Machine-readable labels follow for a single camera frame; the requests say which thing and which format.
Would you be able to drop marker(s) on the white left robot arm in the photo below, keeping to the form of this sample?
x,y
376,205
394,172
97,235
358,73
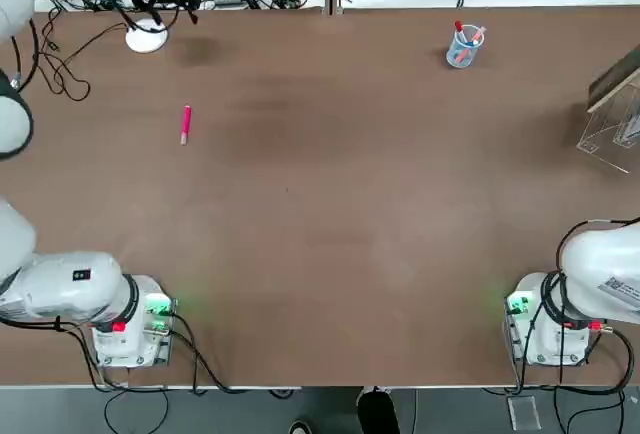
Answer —
x,y
65,284

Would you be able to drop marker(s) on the pink marker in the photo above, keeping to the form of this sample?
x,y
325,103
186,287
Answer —
x,y
186,124

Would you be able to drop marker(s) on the white desk lamp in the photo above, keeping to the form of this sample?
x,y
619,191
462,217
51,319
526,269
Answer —
x,y
145,39

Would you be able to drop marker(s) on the blue pen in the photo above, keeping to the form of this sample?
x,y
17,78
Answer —
x,y
471,43

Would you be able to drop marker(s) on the clear plastic plate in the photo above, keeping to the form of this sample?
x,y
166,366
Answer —
x,y
525,414

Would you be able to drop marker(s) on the clear acrylic storage rack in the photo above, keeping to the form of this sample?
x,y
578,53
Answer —
x,y
600,139

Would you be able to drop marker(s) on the red capped pen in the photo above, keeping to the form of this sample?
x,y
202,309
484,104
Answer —
x,y
458,28

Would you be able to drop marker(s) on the clear pen cup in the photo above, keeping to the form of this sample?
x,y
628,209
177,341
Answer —
x,y
456,60

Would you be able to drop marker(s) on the orange pen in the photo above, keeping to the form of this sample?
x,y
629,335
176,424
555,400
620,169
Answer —
x,y
481,32

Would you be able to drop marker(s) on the dark cover book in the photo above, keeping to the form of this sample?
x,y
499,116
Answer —
x,y
615,81

